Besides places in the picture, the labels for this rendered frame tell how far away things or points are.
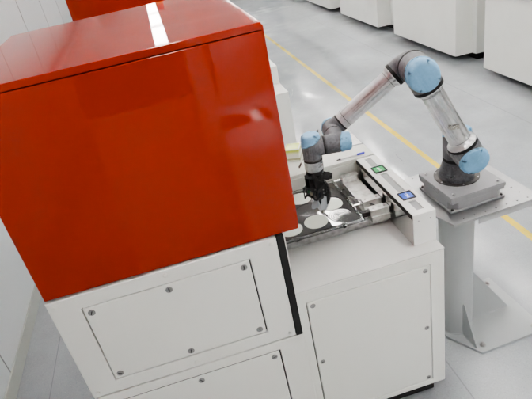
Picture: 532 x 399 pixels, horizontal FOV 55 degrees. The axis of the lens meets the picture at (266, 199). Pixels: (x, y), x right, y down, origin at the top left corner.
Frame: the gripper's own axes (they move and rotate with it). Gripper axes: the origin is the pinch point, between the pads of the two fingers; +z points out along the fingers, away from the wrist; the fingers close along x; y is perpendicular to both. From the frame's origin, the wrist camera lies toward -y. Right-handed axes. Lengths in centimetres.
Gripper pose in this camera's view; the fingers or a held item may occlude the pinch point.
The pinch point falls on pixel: (323, 209)
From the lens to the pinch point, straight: 213.9
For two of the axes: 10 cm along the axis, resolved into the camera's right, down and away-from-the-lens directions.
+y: -5.7, 5.0, -6.5
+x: 8.0, 1.6, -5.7
